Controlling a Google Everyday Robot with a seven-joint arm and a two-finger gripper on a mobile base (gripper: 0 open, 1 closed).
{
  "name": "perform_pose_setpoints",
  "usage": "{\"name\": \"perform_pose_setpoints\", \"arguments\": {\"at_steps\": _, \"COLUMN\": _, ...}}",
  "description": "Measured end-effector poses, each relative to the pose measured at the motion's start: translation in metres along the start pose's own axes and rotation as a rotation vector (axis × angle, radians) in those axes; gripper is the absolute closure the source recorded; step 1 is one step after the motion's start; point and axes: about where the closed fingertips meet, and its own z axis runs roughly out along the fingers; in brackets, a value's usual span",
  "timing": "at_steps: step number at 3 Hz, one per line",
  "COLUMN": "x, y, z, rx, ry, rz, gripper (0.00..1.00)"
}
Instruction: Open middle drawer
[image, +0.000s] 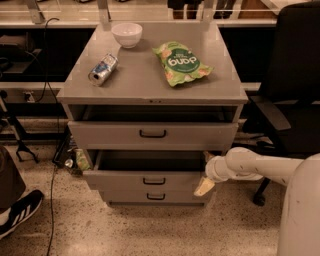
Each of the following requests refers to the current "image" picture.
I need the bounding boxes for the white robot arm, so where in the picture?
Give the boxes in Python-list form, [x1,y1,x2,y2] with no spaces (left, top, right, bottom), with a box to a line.
[194,147,320,256]

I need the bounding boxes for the grey bottom drawer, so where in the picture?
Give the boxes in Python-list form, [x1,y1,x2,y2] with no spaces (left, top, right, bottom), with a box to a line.
[99,190,212,205]

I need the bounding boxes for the black white sneaker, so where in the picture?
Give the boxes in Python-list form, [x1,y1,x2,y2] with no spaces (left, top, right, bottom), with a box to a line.
[0,190,44,239]

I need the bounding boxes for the silver blue soda can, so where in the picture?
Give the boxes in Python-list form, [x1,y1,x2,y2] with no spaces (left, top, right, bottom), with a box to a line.
[88,53,118,86]

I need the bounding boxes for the grey drawer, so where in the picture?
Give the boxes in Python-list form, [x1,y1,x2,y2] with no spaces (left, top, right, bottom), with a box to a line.
[84,151,207,191]
[68,121,238,152]
[99,190,212,205]

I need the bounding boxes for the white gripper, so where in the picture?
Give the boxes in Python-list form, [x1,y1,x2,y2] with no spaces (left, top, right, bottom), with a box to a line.
[194,151,230,197]

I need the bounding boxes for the black stand leg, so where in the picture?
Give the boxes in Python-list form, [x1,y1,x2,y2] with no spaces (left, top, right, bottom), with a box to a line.
[0,90,39,163]

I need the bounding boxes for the white ceramic bowl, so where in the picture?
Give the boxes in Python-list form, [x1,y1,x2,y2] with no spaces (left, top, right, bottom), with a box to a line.
[111,22,143,48]

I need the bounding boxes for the black office chair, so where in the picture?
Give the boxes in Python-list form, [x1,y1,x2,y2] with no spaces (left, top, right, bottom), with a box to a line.
[233,1,320,208]

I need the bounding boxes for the wire basket with trash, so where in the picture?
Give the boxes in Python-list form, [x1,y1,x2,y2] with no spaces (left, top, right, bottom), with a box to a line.
[52,133,91,176]

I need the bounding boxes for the dark trouser leg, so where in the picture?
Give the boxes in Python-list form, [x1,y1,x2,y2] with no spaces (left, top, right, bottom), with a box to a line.
[0,146,26,210]

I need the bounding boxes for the black floor cable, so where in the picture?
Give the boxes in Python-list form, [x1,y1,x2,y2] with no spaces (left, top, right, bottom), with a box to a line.
[34,17,63,256]

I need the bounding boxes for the grey top drawer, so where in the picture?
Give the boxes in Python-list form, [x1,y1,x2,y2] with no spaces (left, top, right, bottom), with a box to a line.
[68,121,238,152]

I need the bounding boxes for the green chip bag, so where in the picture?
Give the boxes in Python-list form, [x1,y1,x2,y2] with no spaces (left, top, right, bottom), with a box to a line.
[153,41,213,87]

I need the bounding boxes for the grey drawer cabinet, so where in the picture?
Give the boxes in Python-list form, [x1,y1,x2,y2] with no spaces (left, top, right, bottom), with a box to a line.
[56,21,249,208]

